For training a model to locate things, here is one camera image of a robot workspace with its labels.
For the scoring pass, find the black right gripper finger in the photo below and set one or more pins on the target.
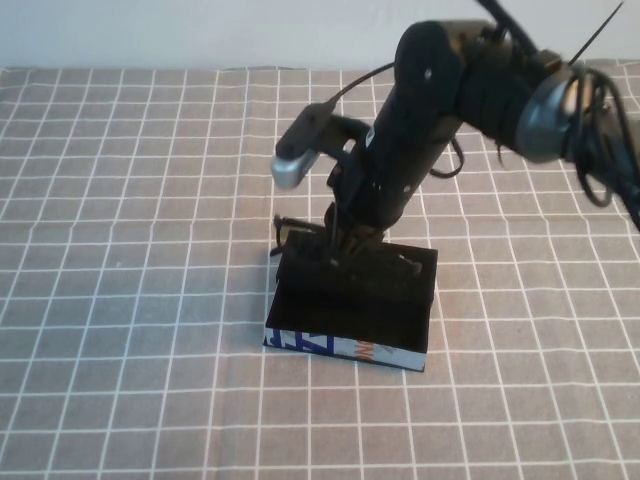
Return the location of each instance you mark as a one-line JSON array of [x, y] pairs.
[[364, 242], [334, 245]]

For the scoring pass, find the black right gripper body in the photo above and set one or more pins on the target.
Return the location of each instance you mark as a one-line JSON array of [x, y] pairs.
[[385, 190]]

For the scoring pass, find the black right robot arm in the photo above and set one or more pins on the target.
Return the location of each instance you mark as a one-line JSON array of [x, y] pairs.
[[480, 100]]

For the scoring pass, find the black printed glasses case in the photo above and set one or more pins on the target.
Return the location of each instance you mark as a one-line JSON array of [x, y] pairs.
[[350, 312]]

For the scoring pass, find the grey white-checked tablecloth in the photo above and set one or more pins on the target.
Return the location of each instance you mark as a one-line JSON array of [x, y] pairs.
[[125, 225]]

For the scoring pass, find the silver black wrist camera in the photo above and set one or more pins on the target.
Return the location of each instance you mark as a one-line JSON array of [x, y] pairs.
[[295, 165]]

